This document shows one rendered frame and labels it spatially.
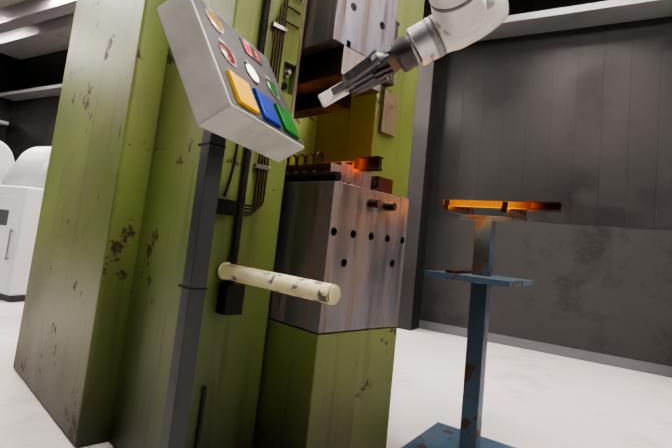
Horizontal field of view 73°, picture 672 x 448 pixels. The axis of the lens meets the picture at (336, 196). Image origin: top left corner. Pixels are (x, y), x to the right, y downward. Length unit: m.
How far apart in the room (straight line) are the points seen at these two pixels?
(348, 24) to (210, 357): 1.10
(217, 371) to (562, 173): 3.61
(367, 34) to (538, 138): 3.10
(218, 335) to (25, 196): 3.16
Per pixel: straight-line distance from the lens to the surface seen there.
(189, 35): 0.97
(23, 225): 4.36
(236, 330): 1.42
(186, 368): 1.08
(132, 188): 1.70
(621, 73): 4.67
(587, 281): 4.34
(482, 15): 1.03
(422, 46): 1.03
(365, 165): 1.48
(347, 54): 1.54
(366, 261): 1.46
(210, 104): 0.88
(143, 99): 1.75
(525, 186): 4.45
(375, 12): 1.70
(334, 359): 1.43
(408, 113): 2.00
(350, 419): 1.56
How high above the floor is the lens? 0.73
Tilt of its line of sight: 6 degrees up
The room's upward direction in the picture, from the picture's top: 6 degrees clockwise
